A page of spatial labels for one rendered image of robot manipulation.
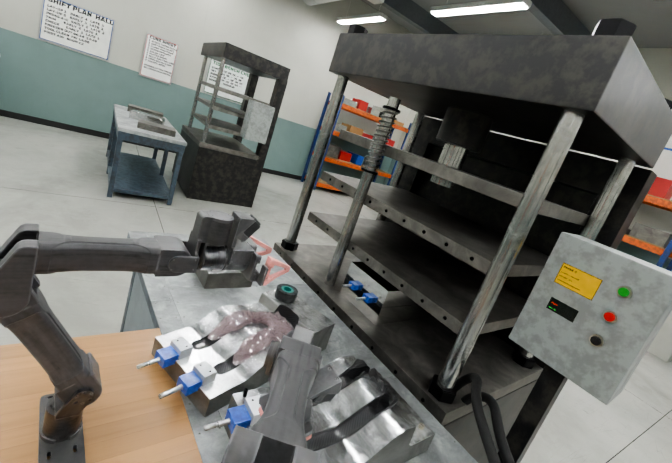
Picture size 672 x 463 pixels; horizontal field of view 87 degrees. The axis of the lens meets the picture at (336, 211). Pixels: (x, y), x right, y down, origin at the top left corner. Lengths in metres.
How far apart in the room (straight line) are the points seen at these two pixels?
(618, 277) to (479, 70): 0.77
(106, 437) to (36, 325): 0.32
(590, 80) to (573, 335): 0.74
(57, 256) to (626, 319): 1.33
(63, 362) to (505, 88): 1.34
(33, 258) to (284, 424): 0.46
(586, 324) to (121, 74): 7.36
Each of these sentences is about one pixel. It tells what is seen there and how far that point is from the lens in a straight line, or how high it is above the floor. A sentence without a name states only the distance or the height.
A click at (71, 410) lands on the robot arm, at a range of 0.92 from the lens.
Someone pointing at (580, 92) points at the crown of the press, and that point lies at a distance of 1.23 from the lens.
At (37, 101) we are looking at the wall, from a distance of 7.74.
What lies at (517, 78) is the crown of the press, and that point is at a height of 1.87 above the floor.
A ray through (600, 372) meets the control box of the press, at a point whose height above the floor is 1.14.
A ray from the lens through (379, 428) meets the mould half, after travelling 1.00.
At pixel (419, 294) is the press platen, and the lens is 1.50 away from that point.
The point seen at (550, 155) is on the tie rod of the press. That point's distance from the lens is 1.24.
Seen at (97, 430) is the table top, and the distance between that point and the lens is 1.01.
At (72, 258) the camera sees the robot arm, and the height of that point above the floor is 1.21.
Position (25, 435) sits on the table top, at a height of 0.80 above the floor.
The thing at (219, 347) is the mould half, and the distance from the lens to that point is 1.14.
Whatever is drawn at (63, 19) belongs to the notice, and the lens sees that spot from 7.61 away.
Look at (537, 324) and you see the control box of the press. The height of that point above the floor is 1.17.
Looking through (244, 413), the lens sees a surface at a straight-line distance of 0.92.
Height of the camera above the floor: 1.55
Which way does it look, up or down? 13 degrees down
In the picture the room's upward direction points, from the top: 19 degrees clockwise
